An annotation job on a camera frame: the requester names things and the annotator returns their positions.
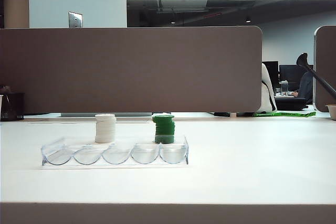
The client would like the dark background desk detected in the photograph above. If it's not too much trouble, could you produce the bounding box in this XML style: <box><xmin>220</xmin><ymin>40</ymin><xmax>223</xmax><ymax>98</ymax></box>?
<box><xmin>274</xmin><ymin>95</ymin><xmax>310</xmax><ymax>111</ymax></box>

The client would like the narrow brown desk divider panel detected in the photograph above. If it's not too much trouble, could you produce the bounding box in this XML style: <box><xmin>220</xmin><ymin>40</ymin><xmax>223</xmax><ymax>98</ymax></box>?
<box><xmin>314</xmin><ymin>25</ymin><xmax>336</xmax><ymax>112</ymax></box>

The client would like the white chair back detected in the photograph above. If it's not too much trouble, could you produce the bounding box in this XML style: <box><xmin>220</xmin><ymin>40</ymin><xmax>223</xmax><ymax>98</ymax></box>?
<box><xmin>258</xmin><ymin>62</ymin><xmax>278</xmax><ymax>113</ymax></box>

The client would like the clear plastic chip tray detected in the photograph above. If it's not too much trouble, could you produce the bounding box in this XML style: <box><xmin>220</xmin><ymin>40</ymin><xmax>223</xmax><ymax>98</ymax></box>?
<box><xmin>41</xmin><ymin>135</ymin><xmax>190</xmax><ymax>166</ymax></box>

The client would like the grey divider foot bar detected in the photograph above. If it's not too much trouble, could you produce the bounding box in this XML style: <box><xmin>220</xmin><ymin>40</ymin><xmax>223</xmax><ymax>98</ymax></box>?
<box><xmin>60</xmin><ymin>112</ymin><xmax>153</xmax><ymax>117</ymax></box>

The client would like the beige paper bowl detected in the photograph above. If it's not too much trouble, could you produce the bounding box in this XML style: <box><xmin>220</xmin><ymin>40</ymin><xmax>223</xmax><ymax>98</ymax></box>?
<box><xmin>324</xmin><ymin>104</ymin><xmax>336</xmax><ymax>121</ymax></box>

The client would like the green tape strip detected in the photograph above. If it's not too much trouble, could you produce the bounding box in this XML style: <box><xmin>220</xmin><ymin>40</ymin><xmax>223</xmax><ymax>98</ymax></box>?
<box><xmin>253</xmin><ymin>111</ymin><xmax>317</xmax><ymax>118</ymax></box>

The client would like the metal wall switch plate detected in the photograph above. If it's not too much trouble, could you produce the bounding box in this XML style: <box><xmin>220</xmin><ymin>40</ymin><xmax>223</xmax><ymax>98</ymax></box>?
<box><xmin>68</xmin><ymin>11</ymin><xmax>83</xmax><ymax>28</ymax></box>

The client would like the black computer monitor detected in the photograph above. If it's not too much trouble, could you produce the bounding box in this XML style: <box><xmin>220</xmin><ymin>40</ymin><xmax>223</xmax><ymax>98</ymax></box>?
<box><xmin>262</xmin><ymin>60</ymin><xmax>279</xmax><ymax>88</ymax></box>
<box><xmin>279</xmin><ymin>64</ymin><xmax>305</xmax><ymax>92</ymax></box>

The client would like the green poker chip stack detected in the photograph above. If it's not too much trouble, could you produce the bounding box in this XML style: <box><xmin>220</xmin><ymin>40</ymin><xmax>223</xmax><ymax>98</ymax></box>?
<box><xmin>153</xmin><ymin>118</ymin><xmax>176</xmax><ymax>145</ymax></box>

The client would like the black pole with curved head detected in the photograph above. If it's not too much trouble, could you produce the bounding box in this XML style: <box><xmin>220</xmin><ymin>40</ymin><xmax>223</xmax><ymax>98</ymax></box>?
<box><xmin>296</xmin><ymin>52</ymin><xmax>336</xmax><ymax>95</ymax></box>

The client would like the wide brown desk divider panel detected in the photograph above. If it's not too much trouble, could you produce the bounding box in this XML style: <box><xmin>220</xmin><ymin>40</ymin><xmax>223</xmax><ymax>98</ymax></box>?
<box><xmin>0</xmin><ymin>26</ymin><xmax>263</xmax><ymax>114</ymax></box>

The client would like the white poker chip stack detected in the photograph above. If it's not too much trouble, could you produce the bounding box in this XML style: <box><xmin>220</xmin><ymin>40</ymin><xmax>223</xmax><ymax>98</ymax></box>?
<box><xmin>94</xmin><ymin>113</ymin><xmax>117</xmax><ymax>144</ymax></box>

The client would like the seated person in blue shirt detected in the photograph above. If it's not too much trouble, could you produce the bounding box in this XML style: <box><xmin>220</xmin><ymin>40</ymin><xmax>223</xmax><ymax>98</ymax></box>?
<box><xmin>291</xmin><ymin>64</ymin><xmax>315</xmax><ymax>104</ymax></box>

